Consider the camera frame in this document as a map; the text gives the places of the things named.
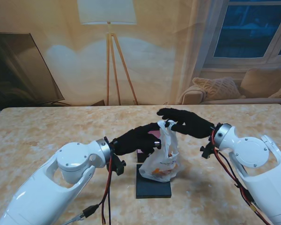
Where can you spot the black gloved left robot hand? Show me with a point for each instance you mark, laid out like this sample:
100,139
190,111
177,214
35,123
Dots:
135,140

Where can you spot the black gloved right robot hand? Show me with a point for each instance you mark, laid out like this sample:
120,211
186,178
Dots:
194,126

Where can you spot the white plastic bag orange print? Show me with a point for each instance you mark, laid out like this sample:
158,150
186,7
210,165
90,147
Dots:
166,159

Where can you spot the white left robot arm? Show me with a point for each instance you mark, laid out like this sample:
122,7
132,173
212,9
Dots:
44,189

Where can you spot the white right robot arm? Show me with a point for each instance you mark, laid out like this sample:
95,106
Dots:
255,159

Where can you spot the black gift box pink inside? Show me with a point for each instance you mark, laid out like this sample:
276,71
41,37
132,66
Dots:
141,158

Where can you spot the black gift box lid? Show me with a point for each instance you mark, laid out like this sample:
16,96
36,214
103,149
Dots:
152,191

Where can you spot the printed living room backdrop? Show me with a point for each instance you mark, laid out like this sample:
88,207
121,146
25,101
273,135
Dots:
154,58

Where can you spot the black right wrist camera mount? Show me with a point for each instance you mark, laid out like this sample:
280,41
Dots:
207,151

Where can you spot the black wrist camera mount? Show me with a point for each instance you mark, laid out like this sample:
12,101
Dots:
207,151
118,165

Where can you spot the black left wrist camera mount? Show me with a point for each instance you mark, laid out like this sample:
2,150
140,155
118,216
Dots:
118,165

